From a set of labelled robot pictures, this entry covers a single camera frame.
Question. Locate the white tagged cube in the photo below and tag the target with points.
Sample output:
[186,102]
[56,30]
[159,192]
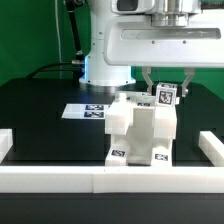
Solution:
[166,94]

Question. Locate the white fence rail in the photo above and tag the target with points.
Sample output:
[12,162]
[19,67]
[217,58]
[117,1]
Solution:
[59,179]
[212,147]

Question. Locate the white right fence rail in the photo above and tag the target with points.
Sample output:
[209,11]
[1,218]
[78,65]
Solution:
[212,147]

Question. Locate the white left fence block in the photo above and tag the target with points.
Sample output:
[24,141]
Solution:
[6,142]

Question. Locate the white chair back frame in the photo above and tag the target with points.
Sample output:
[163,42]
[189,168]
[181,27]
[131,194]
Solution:
[137,112]

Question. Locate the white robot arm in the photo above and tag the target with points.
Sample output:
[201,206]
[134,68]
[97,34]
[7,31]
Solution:
[89,19]

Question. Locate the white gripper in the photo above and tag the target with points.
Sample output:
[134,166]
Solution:
[133,41]

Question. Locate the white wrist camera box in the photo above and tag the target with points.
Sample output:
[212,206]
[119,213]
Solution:
[131,6]

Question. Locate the white tag plate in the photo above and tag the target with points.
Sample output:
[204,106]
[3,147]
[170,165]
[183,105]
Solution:
[85,111]

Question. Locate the white chair seat part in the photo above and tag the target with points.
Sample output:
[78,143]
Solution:
[140,148]

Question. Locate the white front fence rail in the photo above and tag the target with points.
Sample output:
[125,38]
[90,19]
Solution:
[59,179]

